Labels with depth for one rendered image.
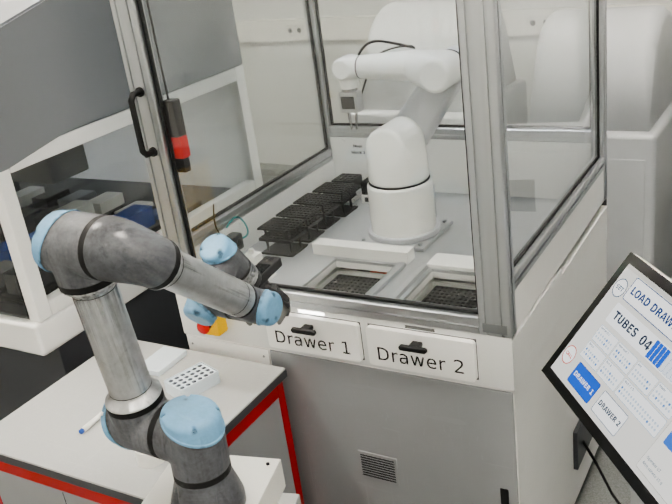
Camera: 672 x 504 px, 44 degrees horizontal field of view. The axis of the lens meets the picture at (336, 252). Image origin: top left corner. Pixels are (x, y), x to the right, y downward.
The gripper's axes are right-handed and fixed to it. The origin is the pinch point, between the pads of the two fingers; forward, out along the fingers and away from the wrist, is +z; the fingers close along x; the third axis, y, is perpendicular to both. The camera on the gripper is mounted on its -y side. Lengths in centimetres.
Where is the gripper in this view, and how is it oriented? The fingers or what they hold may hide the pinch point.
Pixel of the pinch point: (285, 310)
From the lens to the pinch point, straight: 210.6
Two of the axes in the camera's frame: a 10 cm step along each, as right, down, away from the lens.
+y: -3.2, 8.6, -4.1
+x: 8.6, 0.9, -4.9
